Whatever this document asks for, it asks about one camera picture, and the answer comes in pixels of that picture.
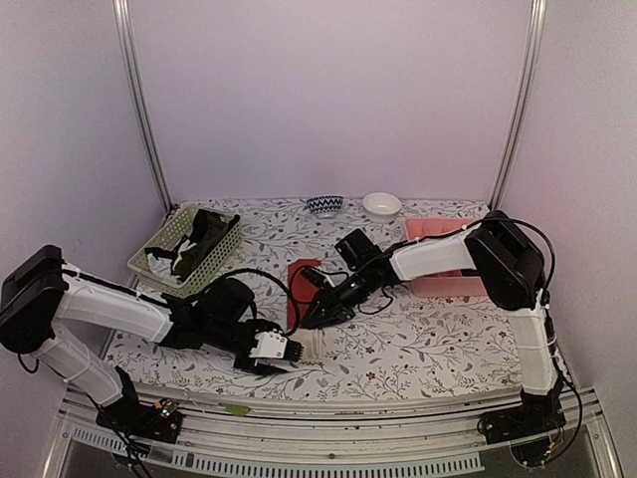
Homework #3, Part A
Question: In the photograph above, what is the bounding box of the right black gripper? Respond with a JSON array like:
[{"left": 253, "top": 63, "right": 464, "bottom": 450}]
[{"left": 302, "top": 266, "right": 376, "bottom": 329}]

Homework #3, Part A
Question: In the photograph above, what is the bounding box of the red cloth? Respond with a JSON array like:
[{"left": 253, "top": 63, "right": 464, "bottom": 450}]
[{"left": 287, "top": 257, "right": 327, "bottom": 360}]

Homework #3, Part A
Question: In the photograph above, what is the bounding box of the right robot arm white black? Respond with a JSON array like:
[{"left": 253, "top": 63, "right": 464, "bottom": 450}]
[{"left": 300, "top": 210, "right": 565, "bottom": 434}]

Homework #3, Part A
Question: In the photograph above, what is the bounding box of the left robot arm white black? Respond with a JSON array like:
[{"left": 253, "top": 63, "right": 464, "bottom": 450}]
[{"left": 1, "top": 245, "right": 303, "bottom": 432}]

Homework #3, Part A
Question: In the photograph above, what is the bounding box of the green tape piece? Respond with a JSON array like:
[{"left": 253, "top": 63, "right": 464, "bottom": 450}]
[{"left": 221, "top": 403, "right": 251, "bottom": 417}]

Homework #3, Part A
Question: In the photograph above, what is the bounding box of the floral patterned table mat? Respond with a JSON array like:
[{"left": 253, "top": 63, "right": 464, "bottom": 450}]
[{"left": 106, "top": 198, "right": 522, "bottom": 402}]

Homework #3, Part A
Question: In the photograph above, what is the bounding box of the blue white zigzag bowl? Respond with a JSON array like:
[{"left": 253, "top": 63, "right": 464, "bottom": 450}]
[{"left": 305, "top": 195, "right": 344, "bottom": 217}]

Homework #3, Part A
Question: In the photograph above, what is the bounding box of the small white bowl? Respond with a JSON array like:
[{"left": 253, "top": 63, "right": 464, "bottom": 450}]
[{"left": 362, "top": 192, "right": 402, "bottom": 224}]

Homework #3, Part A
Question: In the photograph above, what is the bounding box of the pink divided organizer tray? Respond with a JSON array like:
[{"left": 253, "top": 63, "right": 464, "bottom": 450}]
[{"left": 405, "top": 217, "right": 487, "bottom": 298}]

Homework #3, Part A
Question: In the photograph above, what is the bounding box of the beige perforated plastic basket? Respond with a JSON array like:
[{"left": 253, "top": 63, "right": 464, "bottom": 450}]
[{"left": 127, "top": 206, "right": 242, "bottom": 298}]

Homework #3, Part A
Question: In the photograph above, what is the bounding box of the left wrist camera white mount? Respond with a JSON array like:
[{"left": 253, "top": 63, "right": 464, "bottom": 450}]
[{"left": 249, "top": 332, "right": 304, "bottom": 361}]

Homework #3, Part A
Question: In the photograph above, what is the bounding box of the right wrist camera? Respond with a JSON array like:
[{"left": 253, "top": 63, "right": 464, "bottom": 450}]
[{"left": 301, "top": 268, "right": 334, "bottom": 289}]

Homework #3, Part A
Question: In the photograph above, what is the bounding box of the front aluminium rail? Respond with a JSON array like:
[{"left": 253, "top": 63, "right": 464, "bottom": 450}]
[{"left": 41, "top": 385, "right": 629, "bottom": 477}]

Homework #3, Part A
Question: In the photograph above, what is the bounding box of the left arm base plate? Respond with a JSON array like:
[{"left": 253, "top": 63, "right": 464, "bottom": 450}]
[{"left": 96, "top": 397, "right": 184, "bottom": 444}]

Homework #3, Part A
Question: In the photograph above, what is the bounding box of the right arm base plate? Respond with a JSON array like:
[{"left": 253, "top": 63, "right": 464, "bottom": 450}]
[{"left": 477, "top": 405, "right": 566, "bottom": 444}]

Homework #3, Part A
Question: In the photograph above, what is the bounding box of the left aluminium frame post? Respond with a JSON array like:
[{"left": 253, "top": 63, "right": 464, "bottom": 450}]
[{"left": 112, "top": 0, "right": 172, "bottom": 212}]

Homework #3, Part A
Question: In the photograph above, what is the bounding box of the aluminium frame post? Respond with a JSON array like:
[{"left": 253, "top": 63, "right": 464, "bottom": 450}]
[
  {"left": 489, "top": 0, "right": 548, "bottom": 210},
  {"left": 112, "top": 0, "right": 172, "bottom": 212}
]

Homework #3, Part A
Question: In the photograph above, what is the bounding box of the right aluminium frame post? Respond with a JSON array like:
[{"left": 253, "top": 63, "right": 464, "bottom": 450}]
[{"left": 489, "top": 0, "right": 548, "bottom": 210}]

